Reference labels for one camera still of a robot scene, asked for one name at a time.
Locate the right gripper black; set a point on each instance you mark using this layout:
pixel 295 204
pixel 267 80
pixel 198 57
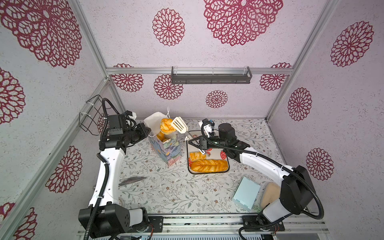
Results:
pixel 204 142

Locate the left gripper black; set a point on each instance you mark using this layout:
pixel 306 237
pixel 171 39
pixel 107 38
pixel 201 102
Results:
pixel 141 127

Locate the knotted bread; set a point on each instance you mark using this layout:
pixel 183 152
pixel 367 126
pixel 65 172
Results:
pixel 166 126

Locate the floral paper bag white interior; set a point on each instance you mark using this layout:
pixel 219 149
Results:
pixel 170 150

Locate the metal tongs with white tips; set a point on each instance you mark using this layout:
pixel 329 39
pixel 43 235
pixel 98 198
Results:
pixel 179 125

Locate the bread roll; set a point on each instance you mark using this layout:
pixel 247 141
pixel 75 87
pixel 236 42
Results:
pixel 161 136

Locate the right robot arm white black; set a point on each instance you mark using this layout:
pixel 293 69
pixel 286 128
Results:
pixel 297 195

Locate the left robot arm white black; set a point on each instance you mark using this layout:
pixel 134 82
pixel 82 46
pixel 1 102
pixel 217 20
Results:
pixel 105 217

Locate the long braided bread loaf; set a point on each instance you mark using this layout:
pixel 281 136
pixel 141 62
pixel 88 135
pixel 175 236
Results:
pixel 209 166

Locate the flaky pastry bread left front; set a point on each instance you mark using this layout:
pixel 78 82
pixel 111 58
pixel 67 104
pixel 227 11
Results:
pixel 196 156

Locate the mint green box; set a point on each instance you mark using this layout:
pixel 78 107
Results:
pixel 246 194

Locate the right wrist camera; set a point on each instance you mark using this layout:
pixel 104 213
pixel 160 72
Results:
pixel 208 127

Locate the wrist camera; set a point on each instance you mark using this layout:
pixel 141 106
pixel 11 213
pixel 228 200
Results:
pixel 121 123
pixel 208 127

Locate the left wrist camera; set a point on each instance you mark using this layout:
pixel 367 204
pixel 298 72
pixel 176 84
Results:
pixel 121 123

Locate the black wire wall rack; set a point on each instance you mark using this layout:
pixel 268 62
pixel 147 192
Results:
pixel 92 119

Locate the black wall shelf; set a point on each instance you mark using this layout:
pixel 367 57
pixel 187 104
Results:
pixel 212 78

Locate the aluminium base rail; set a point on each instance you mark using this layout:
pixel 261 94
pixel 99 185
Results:
pixel 229 224

